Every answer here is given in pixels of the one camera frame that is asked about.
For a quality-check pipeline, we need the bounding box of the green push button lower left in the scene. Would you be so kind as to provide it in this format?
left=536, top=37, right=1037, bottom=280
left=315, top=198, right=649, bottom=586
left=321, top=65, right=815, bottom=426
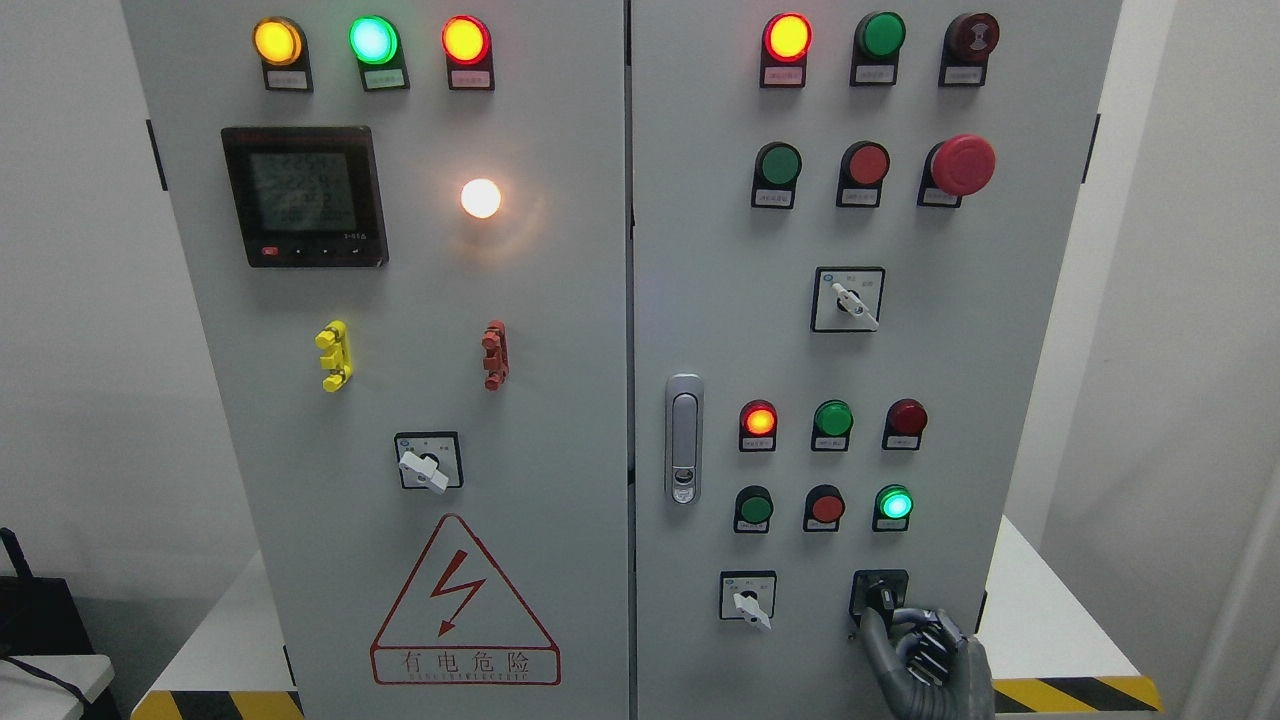
left=733, top=486, right=774, bottom=534

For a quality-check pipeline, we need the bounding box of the red terminal connector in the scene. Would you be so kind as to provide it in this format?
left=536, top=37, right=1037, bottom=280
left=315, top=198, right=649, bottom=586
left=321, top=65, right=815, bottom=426
left=481, top=320, right=509, bottom=392

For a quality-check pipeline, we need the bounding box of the red push button lower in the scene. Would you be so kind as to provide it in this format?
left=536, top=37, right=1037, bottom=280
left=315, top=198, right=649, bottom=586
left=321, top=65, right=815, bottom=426
left=803, top=484, right=846, bottom=532

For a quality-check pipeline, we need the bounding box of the black cable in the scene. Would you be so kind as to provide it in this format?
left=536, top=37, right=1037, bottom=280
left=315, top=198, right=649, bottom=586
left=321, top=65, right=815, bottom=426
left=0, top=655, right=101, bottom=706

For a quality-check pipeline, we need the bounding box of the green push button upper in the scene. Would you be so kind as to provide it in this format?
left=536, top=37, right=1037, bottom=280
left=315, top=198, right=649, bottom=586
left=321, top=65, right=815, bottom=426
left=751, top=141, right=803, bottom=209

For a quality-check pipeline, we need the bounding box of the green push button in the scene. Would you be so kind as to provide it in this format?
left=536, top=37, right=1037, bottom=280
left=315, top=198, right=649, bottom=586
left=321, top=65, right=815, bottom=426
left=733, top=486, right=774, bottom=534
left=751, top=141, right=803, bottom=209

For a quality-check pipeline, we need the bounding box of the yellow indicator light top left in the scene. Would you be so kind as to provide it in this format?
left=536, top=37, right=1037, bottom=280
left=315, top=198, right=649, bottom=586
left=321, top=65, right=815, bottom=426
left=252, top=15, right=314, bottom=94

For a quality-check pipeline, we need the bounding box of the upper right selector switch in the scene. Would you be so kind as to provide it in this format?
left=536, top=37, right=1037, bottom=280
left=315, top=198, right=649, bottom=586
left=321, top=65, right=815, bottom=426
left=810, top=266, right=886, bottom=333

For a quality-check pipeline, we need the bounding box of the lower white selector switch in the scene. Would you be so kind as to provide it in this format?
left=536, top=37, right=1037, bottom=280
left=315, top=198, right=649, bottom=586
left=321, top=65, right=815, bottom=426
left=719, top=570, right=778, bottom=632

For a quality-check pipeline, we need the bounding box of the green indicator light middle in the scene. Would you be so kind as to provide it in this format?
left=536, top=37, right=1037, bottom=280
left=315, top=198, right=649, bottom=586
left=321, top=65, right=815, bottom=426
left=810, top=398, right=855, bottom=452

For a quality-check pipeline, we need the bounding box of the white platform with hazard stripes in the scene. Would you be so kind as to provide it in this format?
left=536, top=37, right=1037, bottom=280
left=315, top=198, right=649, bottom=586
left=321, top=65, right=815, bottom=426
left=132, top=521, right=1166, bottom=719

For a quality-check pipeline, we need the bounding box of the white side table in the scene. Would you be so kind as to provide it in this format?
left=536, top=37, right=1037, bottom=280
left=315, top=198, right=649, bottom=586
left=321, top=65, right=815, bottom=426
left=1, top=653, right=120, bottom=719

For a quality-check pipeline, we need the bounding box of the white glowing lamp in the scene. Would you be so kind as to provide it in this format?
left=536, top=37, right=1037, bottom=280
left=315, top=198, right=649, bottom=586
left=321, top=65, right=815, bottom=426
left=460, top=177, right=503, bottom=219

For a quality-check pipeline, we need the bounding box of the green lit indicator light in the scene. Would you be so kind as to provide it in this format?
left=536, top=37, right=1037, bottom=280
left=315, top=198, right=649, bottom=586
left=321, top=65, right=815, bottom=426
left=347, top=15, right=410, bottom=92

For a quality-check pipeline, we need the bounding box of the silver door latch handle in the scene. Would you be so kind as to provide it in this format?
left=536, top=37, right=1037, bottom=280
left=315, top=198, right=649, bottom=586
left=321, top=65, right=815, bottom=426
left=664, top=373, right=704, bottom=505

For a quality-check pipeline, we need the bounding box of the red push button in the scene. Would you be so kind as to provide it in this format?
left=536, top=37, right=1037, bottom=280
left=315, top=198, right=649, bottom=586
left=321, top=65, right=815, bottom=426
left=803, top=484, right=846, bottom=532
left=836, top=140, right=891, bottom=208

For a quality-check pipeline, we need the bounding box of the green light lower right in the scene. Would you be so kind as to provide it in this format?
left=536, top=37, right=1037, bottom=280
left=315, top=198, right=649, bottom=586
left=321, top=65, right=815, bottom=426
left=872, top=484, right=914, bottom=533

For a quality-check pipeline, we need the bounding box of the red lit light right door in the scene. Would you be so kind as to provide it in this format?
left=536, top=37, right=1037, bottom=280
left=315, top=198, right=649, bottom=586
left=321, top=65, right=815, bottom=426
left=759, top=12, right=813, bottom=88

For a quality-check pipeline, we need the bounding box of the left door selector switch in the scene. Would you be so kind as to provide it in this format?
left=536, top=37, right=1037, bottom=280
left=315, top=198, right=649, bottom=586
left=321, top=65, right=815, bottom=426
left=394, top=430, right=465, bottom=495

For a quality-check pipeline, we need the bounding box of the red lit light middle left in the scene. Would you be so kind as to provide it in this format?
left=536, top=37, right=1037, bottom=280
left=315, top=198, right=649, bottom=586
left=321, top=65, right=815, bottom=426
left=739, top=398, right=778, bottom=454

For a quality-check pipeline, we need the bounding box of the red indicator light middle right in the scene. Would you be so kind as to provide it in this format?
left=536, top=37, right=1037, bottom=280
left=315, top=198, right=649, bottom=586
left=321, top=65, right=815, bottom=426
left=881, top=398, right=929, bottom=451

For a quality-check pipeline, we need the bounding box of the red emergency stop mushroom button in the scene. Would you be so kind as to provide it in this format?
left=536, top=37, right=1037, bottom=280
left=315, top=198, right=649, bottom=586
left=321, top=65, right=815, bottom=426
left=916, top=135, right=997, bottom=209

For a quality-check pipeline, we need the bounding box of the dark red buzzer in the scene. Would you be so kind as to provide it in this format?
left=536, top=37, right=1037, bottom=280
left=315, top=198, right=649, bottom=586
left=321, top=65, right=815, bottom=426
left=938, top=12, right=1001, bottom=87

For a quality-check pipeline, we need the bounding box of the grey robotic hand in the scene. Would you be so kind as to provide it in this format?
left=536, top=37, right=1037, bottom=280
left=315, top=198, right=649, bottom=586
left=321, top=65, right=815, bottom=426
left=859, top=607, right=995, bottom=719

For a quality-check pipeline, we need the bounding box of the yellow terminal connector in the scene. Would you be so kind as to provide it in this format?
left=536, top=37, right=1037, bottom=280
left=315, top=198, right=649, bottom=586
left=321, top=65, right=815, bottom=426
left=314, top=320, right=355, bottom=393

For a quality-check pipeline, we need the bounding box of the black rotary knob switch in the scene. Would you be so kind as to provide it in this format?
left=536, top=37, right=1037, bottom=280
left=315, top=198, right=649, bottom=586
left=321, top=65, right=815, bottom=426
left=849, top=569, right=910, bottom=626

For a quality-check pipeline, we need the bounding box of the black digital power meter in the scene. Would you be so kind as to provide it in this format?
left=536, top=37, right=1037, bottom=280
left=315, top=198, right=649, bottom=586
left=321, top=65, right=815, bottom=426
left=221, top=126, right=388, bottom=269

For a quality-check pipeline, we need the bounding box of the red high voltage warning sticker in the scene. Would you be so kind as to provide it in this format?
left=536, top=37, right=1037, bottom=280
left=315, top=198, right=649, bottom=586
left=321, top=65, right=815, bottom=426
left=370, top=512, right=561, bottom=685

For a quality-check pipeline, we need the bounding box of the green indicator light top right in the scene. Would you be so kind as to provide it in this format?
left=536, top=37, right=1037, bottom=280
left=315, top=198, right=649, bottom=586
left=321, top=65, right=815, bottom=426
left=850, top=12, right=906, bottom=87

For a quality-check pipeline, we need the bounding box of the red-rimmed lit indicator light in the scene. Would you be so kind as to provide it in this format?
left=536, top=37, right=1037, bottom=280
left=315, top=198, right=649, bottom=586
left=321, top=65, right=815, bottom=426
left=442, top=15, right=495, bottom=92

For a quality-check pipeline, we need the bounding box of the grey electrical control cabinet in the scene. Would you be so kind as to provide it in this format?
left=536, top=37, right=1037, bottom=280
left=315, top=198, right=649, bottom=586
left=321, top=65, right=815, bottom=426
left=122, top=1, right=1121, bottom=719

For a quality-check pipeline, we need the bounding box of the red push button upper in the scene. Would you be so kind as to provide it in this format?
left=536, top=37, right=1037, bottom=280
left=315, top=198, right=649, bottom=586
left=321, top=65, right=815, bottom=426
left=836, top=140, right=891, bottom=208

